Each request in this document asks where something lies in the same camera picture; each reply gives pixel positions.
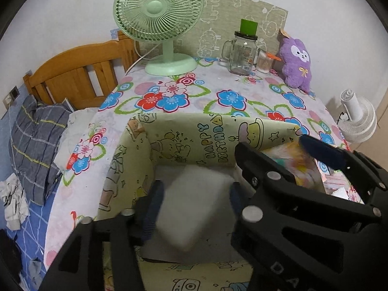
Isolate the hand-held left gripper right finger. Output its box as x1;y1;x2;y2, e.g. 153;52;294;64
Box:
229;181;388;291

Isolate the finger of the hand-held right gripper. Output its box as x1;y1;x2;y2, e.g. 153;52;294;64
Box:
299;134;388;194
235;141;384;223

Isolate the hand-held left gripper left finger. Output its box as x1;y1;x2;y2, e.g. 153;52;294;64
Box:
39;180;166;291

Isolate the yellow cartoon tissue packet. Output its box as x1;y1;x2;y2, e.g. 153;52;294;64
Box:
262;144;326;194

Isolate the white sponge block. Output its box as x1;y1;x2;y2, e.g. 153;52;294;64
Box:
156;165;240;252

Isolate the cartoon print fabric basket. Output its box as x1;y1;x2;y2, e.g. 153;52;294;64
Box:
95;112;326;291

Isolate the pink packet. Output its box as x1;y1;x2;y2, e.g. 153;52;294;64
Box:
321;162;364;202

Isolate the white circulator fan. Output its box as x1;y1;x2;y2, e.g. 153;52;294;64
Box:
337;89;377;143

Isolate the floral tablecloth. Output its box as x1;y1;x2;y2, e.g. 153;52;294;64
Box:
44;56;366;291

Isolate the purple plush toy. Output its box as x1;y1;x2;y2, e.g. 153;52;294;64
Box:
278;29;316;93

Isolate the cotton swab container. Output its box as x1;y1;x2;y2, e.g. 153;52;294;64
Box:
256;50;282;75

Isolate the glass mug jar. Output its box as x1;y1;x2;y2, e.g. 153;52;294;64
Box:
222;31;264;75

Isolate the white bed cloth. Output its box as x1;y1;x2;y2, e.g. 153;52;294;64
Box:
55;107;100;173

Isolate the blue checked bed sheet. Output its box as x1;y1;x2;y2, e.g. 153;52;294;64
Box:
0;109;64;291

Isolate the small grey cloth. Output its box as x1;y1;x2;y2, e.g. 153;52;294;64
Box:
28;259;43;283

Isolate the grey plaid pillow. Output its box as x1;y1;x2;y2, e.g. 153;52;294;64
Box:
10;95;75;205

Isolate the green cap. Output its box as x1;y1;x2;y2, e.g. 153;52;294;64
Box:
239;19;258;35

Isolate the crumpled white grey cloth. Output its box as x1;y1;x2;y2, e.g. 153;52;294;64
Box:
0;174;29;229

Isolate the dark cloth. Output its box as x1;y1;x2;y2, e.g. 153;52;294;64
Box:
0;229;22;283

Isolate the wooden bed headboard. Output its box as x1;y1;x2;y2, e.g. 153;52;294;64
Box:
24;30;141;110

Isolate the green desk fan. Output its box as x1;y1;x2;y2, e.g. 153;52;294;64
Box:
113;0;204;76

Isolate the beige printed wall board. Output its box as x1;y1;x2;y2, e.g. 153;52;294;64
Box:
174;0;289;59

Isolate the white fan cable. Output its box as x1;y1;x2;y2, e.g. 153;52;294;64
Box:
125;41;161;75

